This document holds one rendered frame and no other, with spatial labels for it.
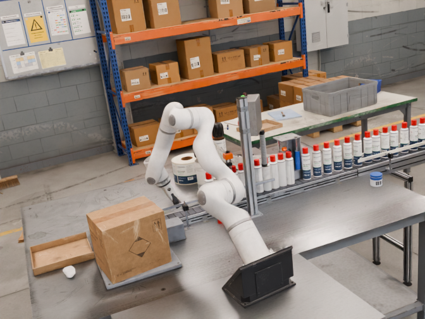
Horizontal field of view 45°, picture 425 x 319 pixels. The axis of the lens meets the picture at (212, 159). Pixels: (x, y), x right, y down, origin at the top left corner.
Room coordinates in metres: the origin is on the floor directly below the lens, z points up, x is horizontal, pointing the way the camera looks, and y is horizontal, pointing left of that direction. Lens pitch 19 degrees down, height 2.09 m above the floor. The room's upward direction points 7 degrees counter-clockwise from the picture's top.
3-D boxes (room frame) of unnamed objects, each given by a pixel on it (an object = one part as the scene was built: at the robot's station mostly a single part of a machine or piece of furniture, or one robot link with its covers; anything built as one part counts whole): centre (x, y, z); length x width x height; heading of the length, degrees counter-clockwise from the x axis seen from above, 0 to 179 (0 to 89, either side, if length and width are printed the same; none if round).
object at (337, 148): (2.97, -0.77, 0.98); 0.05 x 0.05 x 0.20
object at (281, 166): (2.84, -0.40, 0.98); 0.05 x 0.05 x 0.20
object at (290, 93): (7.05, -1.49, 0.32); 1.20 x 0.83 x 0.64; 22
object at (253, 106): (2.69, -0.23, 1.38); 0.17 x 0.10 x 0.19; 165
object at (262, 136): (2.69, -0.29, 1.18); 0.04 x 0.04 x 0.21
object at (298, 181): (2.73, -0.10, 0.86); 1.65 x 0.08 x 0.04; 110
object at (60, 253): (2.39, 0.84, 0.85); 0.30 x 0.26 x 0.04; 110
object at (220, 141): (3.35, -0.06, 1.04); 0.09 x 0.09 x 0.29
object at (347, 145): (2.99, -0.84, 0.98); 0.05 x 0.05 x 0.20
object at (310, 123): (4.73, -1.01, 0.40); 1.90 x 0.75 x 0.80; 113
